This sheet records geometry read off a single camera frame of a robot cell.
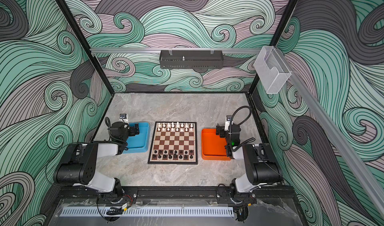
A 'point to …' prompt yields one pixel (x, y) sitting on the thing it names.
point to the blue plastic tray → (140, 143)
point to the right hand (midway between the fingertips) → (226, 123)
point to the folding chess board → (174, 143)
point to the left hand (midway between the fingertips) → (130, 122)
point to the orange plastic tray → (213, 146)
